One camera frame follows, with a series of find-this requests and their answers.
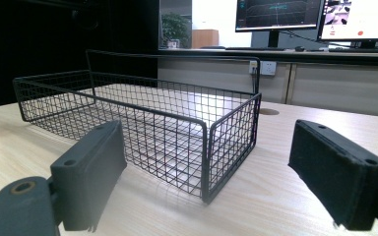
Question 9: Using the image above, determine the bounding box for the white wall socket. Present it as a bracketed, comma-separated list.
[248, 60, 278, 77]

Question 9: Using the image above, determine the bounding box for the black wire mesh basket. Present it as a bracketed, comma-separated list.
[12, 49, 263, 205]

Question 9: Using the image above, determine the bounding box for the potted green plant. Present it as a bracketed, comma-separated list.
[160, 12, 191, 49]

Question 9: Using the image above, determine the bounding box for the long grey desk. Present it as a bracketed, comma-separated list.
[157, 48, 378, 119]

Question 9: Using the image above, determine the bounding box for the dark-screen computer monitor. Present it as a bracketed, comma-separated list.
[234, 0, 325, 48]

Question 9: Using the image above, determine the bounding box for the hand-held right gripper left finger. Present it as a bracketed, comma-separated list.
[49, 119, 128, 233]

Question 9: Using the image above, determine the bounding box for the white-screen computer monitor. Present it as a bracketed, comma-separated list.
[318, 0, 378, 49]

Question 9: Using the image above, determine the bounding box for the wooden cabinet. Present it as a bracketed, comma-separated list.
[191, 29, 221, 50]

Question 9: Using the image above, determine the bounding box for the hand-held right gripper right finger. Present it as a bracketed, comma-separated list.
[287, 119, 378, 231]

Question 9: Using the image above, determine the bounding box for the black keyboard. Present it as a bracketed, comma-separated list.
[224, 46, 286, 52]

